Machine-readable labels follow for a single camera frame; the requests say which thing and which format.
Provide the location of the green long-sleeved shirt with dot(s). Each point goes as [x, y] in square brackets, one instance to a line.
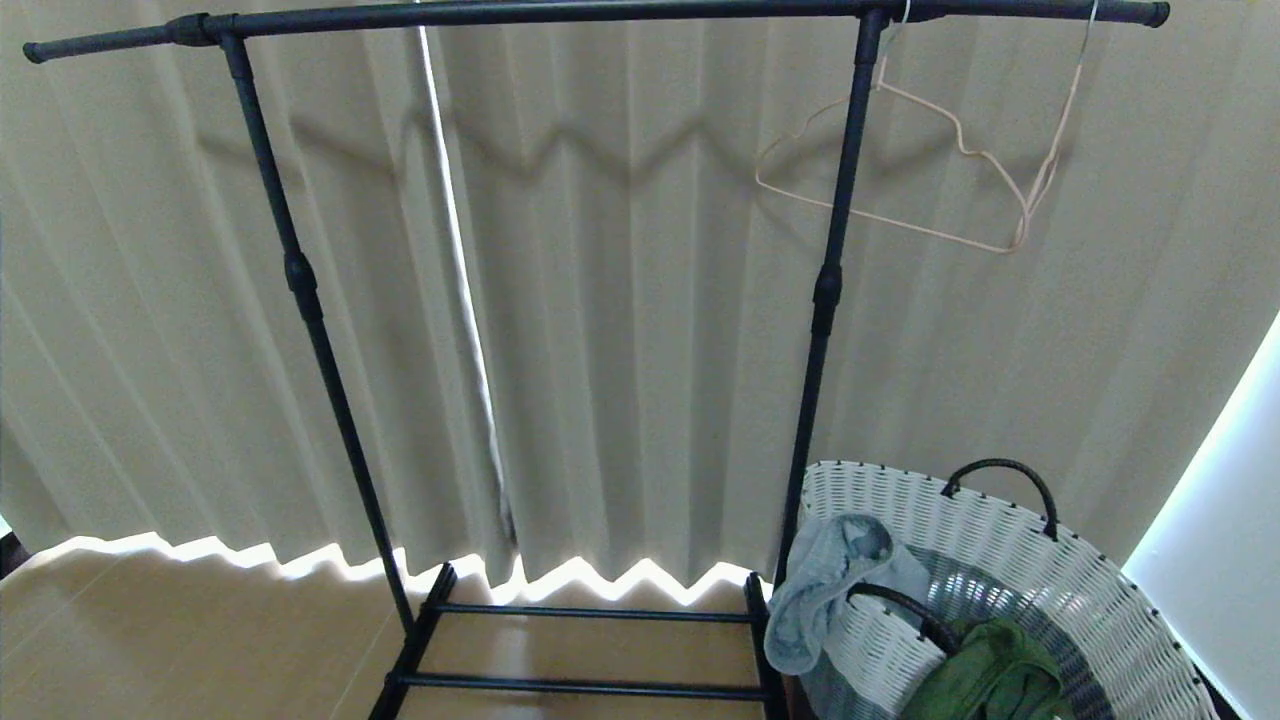
[990, 670]

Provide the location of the black clothes rack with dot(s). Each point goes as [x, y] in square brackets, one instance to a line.
[600, 12]

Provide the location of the white laundry basket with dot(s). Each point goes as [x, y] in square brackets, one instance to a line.
[1000, 520]

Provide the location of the pale grey shorts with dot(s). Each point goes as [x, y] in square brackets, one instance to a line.
[810, 600]

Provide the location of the beige curtain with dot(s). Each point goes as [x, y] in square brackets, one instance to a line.
[650, 350]

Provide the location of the pink clothes hanger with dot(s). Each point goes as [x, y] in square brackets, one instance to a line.
[1069, 100]
[940, 232]

